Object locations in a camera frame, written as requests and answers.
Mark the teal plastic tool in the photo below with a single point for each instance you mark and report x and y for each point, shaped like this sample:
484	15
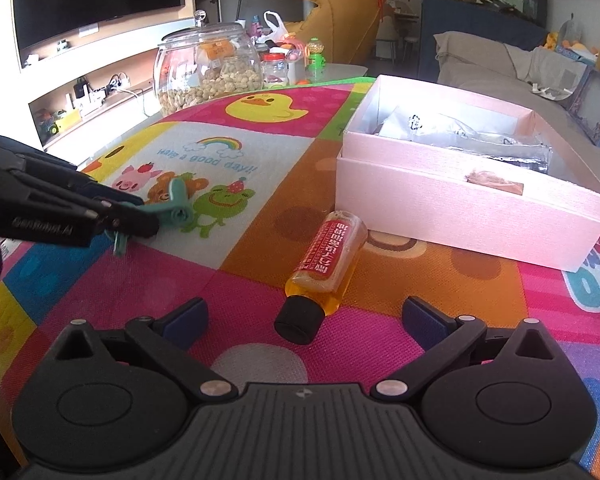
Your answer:
177	205

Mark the green gumball toy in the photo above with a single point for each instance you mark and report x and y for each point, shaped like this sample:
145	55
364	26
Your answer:
316	62

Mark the purple picture board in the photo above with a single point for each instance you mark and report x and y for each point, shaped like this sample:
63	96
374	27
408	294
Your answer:
595	110

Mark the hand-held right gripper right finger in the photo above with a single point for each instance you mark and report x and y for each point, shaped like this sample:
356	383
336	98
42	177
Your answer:
422	322

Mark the grey plush toy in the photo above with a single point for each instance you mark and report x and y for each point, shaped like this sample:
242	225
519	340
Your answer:
573	34

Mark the silver foil packet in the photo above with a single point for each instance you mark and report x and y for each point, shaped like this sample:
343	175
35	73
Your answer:
420	125
505	152

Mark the dark blue cabinet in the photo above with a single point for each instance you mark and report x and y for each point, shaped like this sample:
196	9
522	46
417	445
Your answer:
430	35

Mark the white television cabinet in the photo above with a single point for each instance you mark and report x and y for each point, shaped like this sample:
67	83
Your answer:
105	60

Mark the small plastic jar red lid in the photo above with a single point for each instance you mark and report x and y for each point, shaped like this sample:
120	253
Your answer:
275	70

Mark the yellow plush toy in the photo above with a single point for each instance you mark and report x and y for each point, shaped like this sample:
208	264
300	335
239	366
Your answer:
552	41

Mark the beige covered sofa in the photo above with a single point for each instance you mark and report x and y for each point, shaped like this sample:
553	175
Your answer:
480	60

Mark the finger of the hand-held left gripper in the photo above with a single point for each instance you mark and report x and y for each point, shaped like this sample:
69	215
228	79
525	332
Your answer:
135	225
40	175

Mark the small white item on sofa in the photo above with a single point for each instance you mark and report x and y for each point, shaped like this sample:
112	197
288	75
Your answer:
545	91

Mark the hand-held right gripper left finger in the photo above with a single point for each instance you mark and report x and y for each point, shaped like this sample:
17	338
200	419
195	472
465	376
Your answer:
187	322

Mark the orange liquid bottle black cap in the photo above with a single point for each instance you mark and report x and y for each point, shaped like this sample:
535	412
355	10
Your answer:
320	265

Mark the yellow armchair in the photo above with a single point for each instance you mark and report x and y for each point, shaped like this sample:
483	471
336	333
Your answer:
345	20

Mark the yellow toy truck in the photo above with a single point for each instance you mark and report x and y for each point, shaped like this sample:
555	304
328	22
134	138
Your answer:
60	122

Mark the pink cardboard box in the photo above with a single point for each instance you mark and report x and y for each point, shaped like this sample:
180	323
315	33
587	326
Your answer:
455	210

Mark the colourful cartoon play mat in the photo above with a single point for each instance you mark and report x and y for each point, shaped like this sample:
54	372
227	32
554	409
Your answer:
280	160

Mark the glass jar of nuts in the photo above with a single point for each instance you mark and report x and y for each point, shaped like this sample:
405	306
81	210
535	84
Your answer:
205	85

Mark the white plastic bag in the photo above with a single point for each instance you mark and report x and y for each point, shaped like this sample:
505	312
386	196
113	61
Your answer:
275	24

